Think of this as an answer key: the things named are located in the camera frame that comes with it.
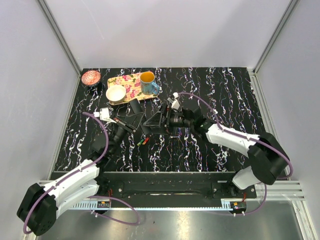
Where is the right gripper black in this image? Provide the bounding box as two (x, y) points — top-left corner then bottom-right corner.
(144, 102), (194, 136)

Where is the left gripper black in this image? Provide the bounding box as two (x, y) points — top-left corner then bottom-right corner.
(109, 112), (144, 156)

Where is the black remote control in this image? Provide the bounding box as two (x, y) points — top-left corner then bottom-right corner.
(129, 98), (151, 137)

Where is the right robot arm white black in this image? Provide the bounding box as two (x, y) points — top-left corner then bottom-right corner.
(143, 103), (290, 198)

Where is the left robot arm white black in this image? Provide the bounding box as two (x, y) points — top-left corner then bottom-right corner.
(16, 112), (144, 236)

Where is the red orange battery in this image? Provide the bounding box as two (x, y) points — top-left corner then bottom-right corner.
(142, 137), (149, 145)

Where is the green orange battery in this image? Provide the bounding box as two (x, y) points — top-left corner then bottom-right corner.
(137, 139), (145, 146)

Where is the blue mug orange inside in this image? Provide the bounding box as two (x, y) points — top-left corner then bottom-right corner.
(140, 71), (160, 96)

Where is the white small bowl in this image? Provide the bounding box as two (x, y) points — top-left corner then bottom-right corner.
(105, 85), (127, 105)

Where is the floral yellow tray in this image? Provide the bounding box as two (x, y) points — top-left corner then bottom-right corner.
(107, 72), (158, 106)

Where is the red patterned bowl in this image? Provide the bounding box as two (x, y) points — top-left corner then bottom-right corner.
(81, 70), (101, 87)

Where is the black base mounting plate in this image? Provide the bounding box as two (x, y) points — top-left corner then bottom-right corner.
(97, 172), (257, 209)

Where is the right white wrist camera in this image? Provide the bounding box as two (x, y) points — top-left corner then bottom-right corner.
(167, 92), (180, 111)

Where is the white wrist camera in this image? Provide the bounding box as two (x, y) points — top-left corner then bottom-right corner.
(167, 92), (180, 111)
(93, 107), (116, 123)

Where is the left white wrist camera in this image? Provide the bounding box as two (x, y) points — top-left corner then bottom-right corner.
(93, 107), (116, 123)

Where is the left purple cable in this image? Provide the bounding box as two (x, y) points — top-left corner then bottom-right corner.
(22, 111), (141, 235)

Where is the purple cable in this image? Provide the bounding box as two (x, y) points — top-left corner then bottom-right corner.
(22, 111), (141, 235)
(174, 91), (294, 217)

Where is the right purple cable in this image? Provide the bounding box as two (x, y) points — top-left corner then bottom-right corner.
(174, 91), (294, 217)

